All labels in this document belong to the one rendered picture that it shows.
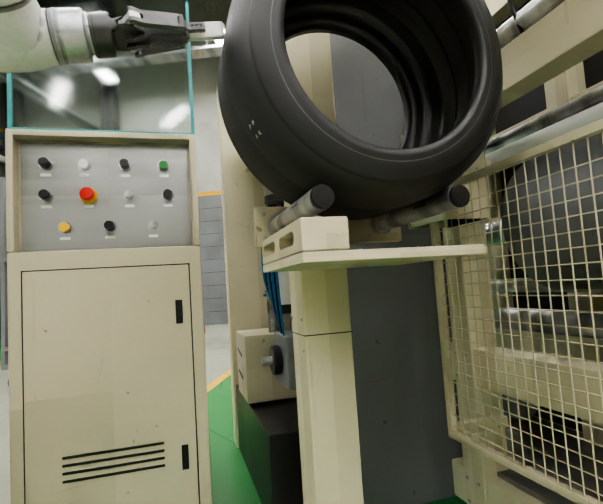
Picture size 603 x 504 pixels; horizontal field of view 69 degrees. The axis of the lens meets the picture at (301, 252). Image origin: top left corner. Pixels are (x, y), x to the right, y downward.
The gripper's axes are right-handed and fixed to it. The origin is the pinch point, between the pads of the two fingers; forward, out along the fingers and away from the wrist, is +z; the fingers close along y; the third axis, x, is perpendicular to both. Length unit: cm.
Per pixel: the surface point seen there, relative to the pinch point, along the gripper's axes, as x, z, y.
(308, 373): 74, 13, 27
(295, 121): 23.4, 10.0, -11.8
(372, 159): 31.7, 22.5, -12.1
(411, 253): 49, 27, -10
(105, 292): 43, -35, 64
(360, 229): 41, 34, 25
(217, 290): 58, 76, 949
